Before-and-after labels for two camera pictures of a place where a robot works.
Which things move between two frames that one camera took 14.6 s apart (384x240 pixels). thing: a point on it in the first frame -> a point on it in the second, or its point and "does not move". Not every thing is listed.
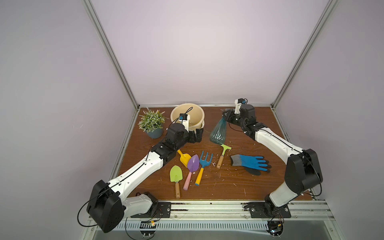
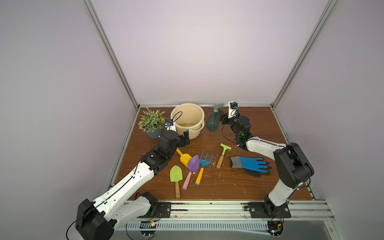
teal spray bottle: (218, 134) -> (213, 122)
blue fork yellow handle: (203, 163) does not move
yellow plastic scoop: (184, 157) does not move
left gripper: (197, 138) -> (185, 139)
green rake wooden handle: (221, 159) does not move
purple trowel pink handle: (193, 165) does not move
